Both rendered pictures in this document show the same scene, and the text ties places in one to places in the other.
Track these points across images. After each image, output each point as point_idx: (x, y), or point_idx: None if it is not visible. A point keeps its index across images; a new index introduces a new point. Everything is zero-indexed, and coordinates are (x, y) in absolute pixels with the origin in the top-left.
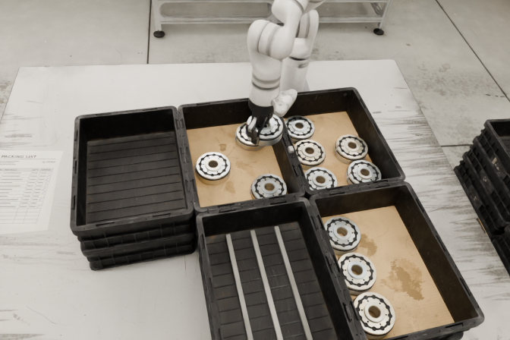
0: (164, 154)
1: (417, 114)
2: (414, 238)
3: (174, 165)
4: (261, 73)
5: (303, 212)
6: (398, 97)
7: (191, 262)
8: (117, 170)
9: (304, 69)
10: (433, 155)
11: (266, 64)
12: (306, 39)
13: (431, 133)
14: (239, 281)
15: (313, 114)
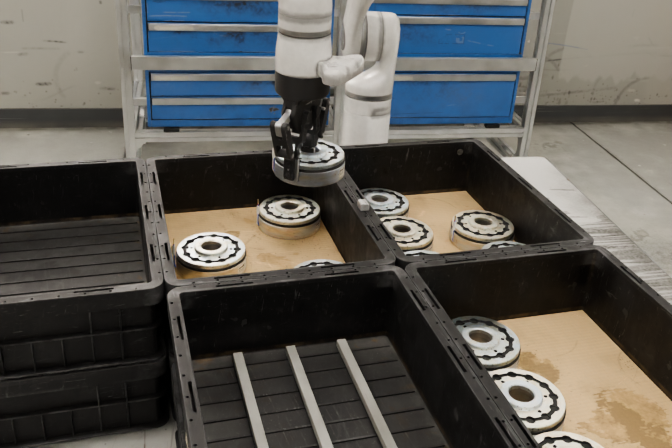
0: (115, 245)
1: (600, 221)
2: (635, 353)
3: (133, 259)
4: (294, 1)
5: (396, 295)
6: (561, 200)
7: (159, 445)
8: (15, 267)
9: (383, 121)
10: (644, 273)
11: None
12: (381, 63)
13: (632, 245)
14: (260, 427)
15: (404, 193)
